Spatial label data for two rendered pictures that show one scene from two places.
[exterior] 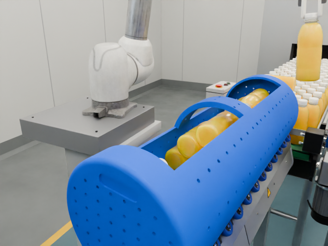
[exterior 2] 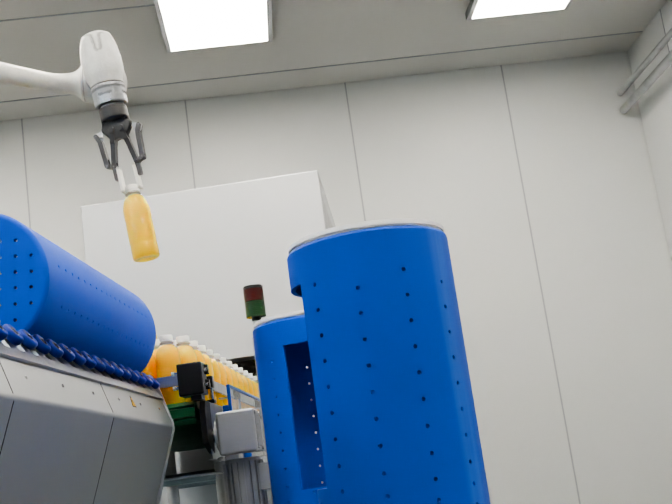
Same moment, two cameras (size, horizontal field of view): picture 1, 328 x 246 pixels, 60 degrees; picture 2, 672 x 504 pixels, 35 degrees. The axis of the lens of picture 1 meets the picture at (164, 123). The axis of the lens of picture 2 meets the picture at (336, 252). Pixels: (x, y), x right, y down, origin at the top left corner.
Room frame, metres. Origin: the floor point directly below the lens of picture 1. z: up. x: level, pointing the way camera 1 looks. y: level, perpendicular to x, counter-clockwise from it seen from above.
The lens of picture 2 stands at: (-1.66, 0.53, 0.63)
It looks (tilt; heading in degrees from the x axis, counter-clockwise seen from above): 12 degrees up; 328
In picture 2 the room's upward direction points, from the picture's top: 8 degrees counter-clockwise
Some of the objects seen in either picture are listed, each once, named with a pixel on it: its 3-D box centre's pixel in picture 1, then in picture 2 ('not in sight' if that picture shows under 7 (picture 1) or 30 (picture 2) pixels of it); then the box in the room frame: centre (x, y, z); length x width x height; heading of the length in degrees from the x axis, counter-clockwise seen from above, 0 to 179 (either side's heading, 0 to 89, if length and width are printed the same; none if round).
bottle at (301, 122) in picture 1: (298, 123); (169, 373); (1.21, -0.62, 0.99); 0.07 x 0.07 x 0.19
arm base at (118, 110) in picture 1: (108, 105); not in sight; (1.14, 0.23, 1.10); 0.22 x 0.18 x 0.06; 165
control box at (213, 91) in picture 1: (221, 93); not in sight; (1.52, -0.32, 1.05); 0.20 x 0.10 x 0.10; 146
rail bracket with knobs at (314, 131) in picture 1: (312, 141); (191, 382); (1.11, -0.63, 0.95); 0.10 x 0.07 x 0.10; 56
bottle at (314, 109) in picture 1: (309, 120); (186, 373); (1.24, -0.68, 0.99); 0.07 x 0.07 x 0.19
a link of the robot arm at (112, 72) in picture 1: (110, 70); not in sight; (1.16, 0.22, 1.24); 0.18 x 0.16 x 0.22; 156
